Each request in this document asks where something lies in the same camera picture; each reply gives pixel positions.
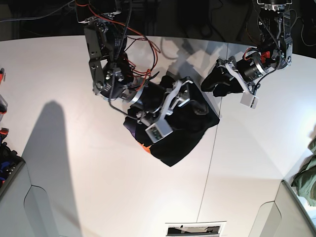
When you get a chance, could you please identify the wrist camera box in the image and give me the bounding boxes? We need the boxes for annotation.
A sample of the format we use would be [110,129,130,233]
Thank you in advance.
[145,120,173,143]
[240,93,259,109]

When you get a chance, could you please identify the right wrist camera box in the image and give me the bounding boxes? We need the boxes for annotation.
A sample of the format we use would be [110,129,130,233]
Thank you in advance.
[145,120,173,143]

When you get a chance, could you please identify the green cloth pile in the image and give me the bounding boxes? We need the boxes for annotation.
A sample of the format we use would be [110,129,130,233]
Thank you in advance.
[291,138,316,207]

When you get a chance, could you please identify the grey bin with clothes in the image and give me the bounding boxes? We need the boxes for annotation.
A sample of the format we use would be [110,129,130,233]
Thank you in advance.
[0,128,25,197]

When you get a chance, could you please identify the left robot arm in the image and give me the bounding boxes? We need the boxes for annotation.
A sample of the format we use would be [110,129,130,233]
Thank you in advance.
[201,0,293,97]

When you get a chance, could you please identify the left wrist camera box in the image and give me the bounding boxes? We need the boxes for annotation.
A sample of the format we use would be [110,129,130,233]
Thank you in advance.
[240,93,259,109]

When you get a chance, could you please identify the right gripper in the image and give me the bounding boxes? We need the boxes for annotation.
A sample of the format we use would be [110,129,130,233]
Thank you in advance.
[127,79,209,127]

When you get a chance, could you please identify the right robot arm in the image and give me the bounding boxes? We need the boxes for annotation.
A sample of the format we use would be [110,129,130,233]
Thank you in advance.
[75,0,218,132]

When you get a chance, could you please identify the black t-shirt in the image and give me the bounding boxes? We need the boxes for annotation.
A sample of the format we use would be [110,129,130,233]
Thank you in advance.
[123,76,220,167]

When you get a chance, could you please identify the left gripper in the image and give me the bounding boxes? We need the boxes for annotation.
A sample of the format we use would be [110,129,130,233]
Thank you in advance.
[201,52,268,97]

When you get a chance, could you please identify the white paper sheet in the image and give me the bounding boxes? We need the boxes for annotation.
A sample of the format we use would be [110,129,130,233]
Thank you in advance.
[165,221,227,237]

